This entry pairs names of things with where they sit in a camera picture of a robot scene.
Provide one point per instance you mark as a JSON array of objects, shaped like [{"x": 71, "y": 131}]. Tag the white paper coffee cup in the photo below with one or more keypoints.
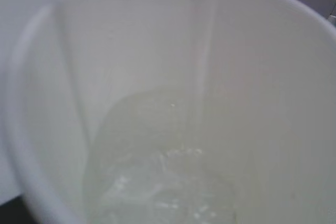
[{"x": 174, "y": 111}]

